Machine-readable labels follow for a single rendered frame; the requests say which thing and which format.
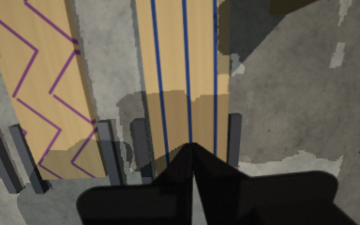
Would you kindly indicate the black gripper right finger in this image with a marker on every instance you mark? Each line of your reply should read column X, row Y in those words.
column 228, row 195

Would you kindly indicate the tan flat strip with purple zigzag lines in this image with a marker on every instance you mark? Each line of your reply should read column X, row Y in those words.
column 42, row 68

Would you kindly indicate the tan striped strip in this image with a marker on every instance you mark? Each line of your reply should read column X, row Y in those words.
column 185, row 60

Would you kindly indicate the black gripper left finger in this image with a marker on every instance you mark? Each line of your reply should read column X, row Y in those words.
column 168, row 200

